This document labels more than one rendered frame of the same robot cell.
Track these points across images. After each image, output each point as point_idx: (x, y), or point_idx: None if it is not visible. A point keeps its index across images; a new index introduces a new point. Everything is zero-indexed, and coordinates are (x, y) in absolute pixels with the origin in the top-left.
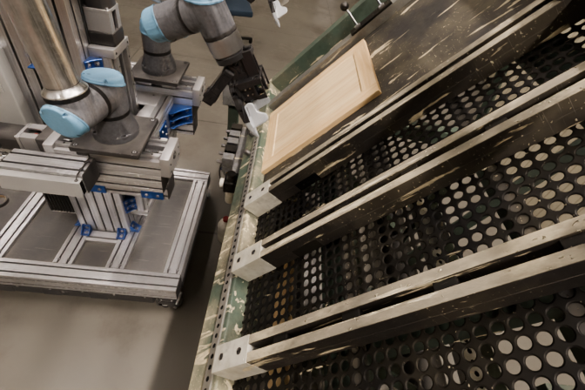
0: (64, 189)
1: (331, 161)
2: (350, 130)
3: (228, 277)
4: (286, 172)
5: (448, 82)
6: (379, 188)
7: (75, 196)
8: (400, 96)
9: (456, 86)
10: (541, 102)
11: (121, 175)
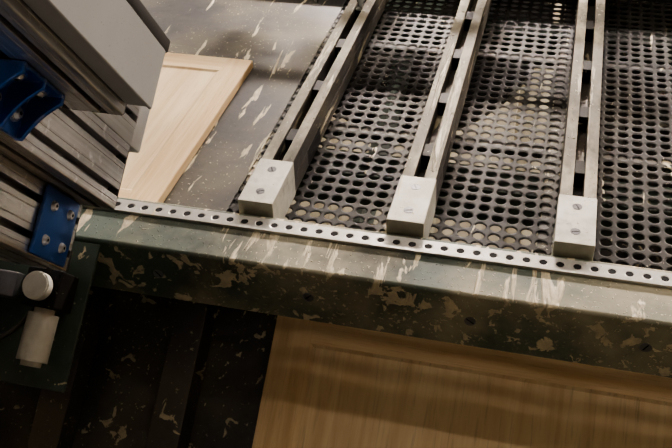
0: (142, 60)
1: (328, 108)
2: (322, 68)
3: (418, 243)
4: (285, 136)
5: (370, 18)
6: (458, 67)
7: (143, 97)
8: (341, 32)
9: (371, 26)
10: None
11: (81, 118)
